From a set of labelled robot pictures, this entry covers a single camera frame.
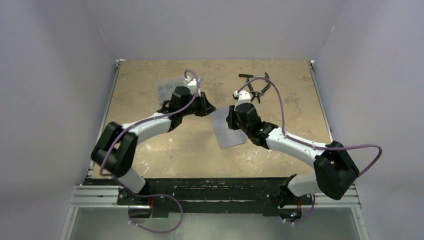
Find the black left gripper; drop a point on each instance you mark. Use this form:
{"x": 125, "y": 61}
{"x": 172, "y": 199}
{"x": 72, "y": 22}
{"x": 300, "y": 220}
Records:
{"x": 205, "y": 107}

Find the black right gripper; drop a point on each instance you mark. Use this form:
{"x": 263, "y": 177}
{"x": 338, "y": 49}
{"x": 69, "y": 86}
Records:
{"x": 231, "y": 118}

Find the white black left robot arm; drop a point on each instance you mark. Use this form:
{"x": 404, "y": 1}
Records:
{"x": 116, "y": 147}

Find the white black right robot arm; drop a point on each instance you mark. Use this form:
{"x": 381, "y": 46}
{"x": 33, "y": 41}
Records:
{"x": 334, "y": 171}

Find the clear plastic screw box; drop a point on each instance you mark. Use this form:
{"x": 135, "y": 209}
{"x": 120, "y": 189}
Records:
{"x": 165, "y": 88}

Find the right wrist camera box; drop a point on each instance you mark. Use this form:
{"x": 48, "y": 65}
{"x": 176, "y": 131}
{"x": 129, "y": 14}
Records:
{"x": 241, "y": 97}

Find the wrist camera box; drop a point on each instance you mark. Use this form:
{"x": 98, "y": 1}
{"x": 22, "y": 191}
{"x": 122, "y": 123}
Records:
{"x": 241, "y": 97}
{"x": 193, "y": 84}

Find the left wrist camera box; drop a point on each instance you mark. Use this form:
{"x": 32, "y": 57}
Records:
{"x": 193, "y": 84}

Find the black handled hammer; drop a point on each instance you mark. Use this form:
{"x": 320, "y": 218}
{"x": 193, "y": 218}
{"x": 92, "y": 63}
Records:
{"x": 250, "y": 76}

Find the black aluminium base frame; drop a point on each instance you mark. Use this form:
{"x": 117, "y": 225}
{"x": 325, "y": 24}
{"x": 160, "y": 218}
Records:
{"x": 235, "y": 195}

